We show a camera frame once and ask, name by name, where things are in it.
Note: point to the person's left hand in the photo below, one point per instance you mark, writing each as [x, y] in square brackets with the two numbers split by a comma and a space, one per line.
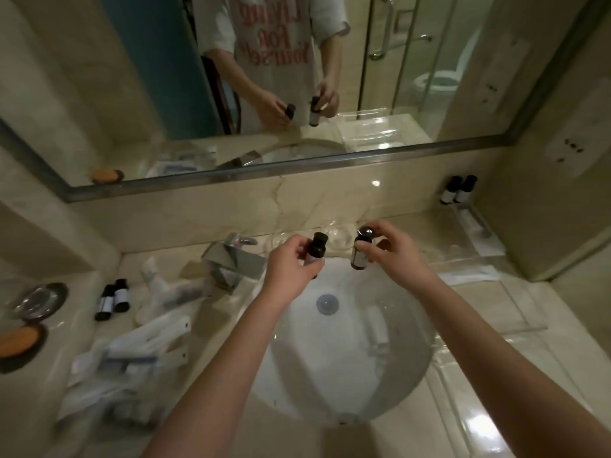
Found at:
[286, 276]

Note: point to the person's right hand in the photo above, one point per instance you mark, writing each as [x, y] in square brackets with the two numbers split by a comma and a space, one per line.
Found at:
[398, 262]

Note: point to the clear glass dish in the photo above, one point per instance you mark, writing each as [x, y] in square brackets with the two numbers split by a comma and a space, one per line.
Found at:
[276, 240]
[339, 236]

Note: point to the white toothpaste tube packet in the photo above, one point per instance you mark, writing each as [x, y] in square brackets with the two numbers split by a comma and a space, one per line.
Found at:
[470, 276]

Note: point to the pile of white amenity packets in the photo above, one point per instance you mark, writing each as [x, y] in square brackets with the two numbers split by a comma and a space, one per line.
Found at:
[143, 338]

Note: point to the person's left forearm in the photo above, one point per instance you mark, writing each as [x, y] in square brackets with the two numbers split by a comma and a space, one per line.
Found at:
[215, 386]

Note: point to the person's right forearm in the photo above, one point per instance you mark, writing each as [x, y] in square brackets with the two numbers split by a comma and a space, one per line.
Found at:
[515, 357]

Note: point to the round sink drain stopper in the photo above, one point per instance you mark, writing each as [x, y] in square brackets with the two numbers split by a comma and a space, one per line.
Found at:
[328, 303]

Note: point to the chrome faucet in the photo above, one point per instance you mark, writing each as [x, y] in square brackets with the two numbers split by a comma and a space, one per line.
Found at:
[234, 264]

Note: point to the white sink basin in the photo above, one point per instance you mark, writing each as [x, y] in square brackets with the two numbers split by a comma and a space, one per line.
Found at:
[343, 376]

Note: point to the round black coaster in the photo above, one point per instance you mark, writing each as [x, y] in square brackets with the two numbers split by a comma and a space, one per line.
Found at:
[60, 293]

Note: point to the round black soap dish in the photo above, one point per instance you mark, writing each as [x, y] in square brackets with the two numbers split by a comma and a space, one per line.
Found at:
[24, 365]

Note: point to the metal framed wall mirror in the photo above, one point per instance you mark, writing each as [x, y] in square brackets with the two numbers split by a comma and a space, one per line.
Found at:
[429, 66]

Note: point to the white wall socket panel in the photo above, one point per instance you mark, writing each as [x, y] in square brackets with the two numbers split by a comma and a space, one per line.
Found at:
[577, 138]

